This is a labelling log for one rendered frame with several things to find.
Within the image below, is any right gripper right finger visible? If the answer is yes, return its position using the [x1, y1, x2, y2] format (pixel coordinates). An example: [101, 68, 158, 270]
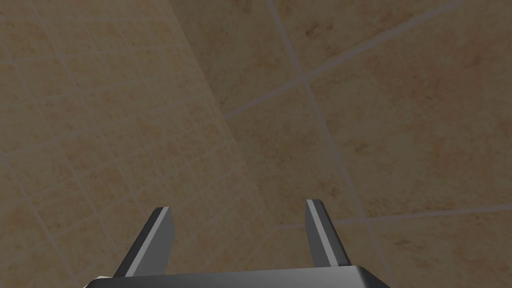
[304, 198, 352, 269]

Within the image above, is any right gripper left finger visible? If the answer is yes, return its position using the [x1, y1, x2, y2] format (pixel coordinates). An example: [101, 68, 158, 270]
[112, 206, 176, 279]

